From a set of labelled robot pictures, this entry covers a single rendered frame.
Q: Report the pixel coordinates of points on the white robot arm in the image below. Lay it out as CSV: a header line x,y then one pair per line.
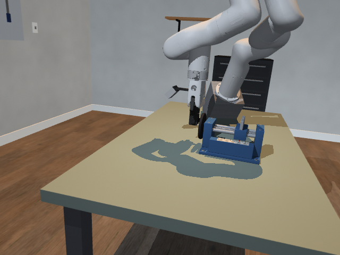
x,y
194,43

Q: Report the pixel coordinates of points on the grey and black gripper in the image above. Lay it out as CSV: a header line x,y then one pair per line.
x,y
196,99

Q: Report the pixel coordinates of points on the blue bench vise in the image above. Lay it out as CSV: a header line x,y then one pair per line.
x,y
226,148

